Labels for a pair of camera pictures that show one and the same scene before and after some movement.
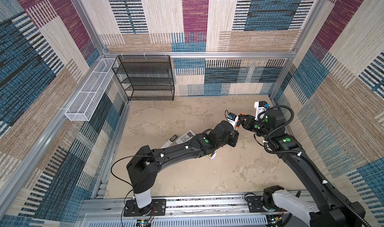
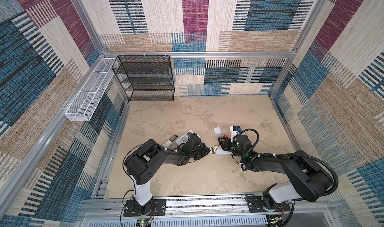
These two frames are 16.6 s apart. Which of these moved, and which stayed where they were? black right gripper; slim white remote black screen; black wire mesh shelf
Moved: black right gripper
Stayed: black wire mesh shelf; slim white remote black screen
